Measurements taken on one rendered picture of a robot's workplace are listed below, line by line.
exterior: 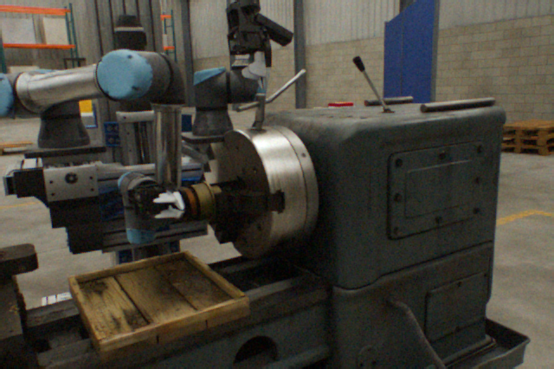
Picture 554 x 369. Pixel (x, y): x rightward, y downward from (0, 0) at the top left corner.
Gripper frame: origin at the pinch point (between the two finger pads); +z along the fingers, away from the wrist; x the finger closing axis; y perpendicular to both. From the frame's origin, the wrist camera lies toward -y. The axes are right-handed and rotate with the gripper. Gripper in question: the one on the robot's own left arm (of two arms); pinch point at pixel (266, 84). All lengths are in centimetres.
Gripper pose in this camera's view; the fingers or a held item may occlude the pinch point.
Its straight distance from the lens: 124.1
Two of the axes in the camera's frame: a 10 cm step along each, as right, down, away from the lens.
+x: 5.1, -0.8, -8.6
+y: -8.5, 1.4, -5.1
